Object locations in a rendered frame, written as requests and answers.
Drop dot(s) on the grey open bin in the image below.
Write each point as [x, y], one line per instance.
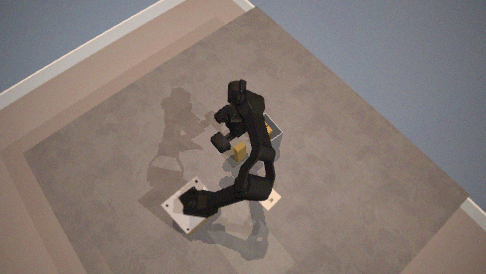
[276, 132]

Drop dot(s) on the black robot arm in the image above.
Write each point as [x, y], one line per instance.
[244, 106]

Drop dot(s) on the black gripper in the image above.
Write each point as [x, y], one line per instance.
[222, 142]

